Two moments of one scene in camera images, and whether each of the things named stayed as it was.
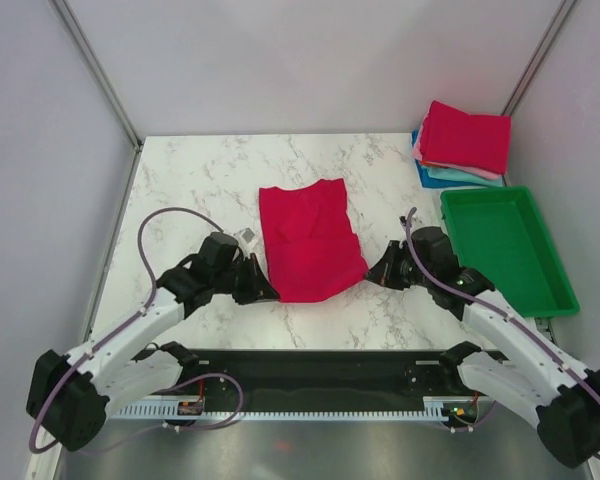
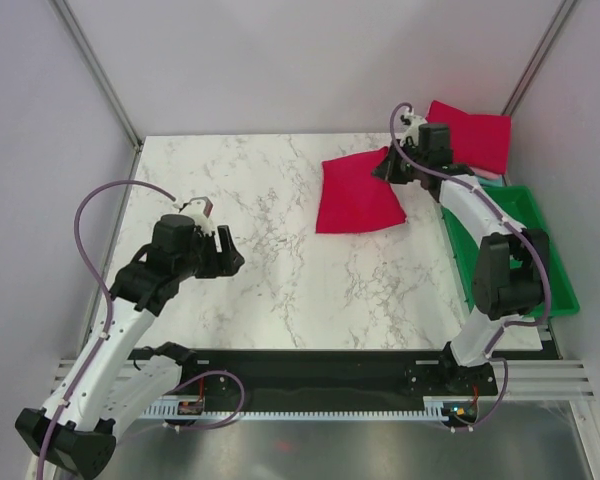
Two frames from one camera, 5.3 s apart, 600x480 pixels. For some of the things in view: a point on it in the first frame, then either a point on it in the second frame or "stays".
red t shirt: (311, 249) to (354, 200)
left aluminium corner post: (62, 10) stays
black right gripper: (383, 272) to (387, 169)
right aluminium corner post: (563, 13) stays
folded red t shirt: (452, 136) stays
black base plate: (310, 376) stays
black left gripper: (258, 288) to (225, 266)
